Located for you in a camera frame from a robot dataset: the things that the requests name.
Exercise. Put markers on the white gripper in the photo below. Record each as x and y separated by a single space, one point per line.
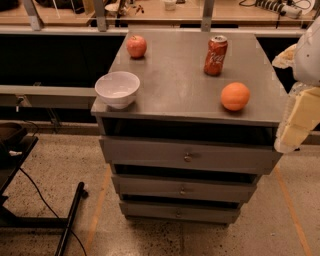
309 58

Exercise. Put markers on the orange fruit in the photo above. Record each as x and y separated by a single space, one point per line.
235 96

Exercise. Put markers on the white bowl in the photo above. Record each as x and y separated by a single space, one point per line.
117 89

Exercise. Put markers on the white power strip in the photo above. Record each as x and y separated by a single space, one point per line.
280 8

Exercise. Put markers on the red soda can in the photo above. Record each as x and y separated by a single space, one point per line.
217 48

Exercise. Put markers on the grey drawer cabinet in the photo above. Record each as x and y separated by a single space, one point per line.
176 152

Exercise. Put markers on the red apple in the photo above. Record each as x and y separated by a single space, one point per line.
136 46

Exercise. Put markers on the black metal stand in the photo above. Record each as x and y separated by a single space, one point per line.
45 187

